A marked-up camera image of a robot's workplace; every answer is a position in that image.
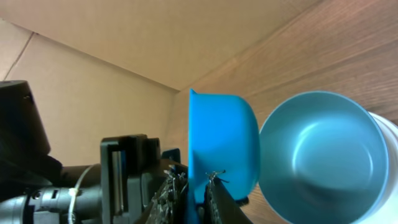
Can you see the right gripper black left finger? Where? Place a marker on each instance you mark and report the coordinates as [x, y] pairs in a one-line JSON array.
[[169, 203]]

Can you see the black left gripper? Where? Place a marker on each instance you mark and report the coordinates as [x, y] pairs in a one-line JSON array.
[[132, 171]]

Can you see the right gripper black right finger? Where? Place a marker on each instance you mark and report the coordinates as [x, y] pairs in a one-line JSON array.
[[219, 206]]

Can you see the blue plastic scoop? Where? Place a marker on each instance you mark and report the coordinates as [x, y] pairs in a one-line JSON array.
[[222, 135]]

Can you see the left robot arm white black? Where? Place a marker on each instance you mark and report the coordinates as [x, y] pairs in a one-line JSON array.
[[36, 188]]

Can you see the teal metal bowl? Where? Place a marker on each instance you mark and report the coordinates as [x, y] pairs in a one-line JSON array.
[[324, 159]]

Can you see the white digital kitchen scale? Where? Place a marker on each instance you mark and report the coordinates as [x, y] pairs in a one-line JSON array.
[[386, 211]]

